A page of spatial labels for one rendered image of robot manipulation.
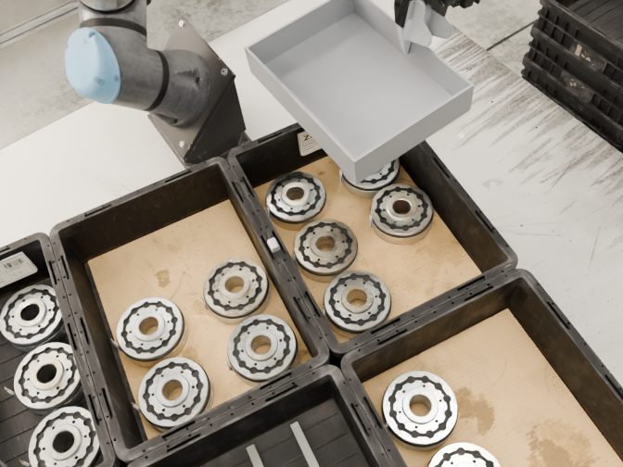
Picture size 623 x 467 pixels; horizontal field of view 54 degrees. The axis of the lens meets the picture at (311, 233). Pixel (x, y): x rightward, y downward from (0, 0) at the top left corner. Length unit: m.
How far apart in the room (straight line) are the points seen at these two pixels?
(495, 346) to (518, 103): 0.63
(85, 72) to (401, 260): 0.62
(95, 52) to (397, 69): 0.50
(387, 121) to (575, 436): 0.50
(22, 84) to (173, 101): 1.66
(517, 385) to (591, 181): 0.52
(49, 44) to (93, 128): 1.49
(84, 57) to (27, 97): 1.61
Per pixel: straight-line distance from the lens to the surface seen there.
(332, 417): 0.92
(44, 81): 2.79
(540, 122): 1.40
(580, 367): 0.91
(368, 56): 0.98
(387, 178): 1.06
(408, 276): 1.00
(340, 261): 0.98
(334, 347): 0.84
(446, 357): 0.95
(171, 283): 1.04
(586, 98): 1.93
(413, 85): 0.93
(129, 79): 1.15
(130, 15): 1.18
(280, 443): 0.91
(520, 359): 0.97
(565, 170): 1.33
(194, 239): 1.07
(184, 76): 1.22
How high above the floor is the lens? 1.71
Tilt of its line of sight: 58 degrees down
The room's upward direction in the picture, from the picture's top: 8 degrees counter-clockwise
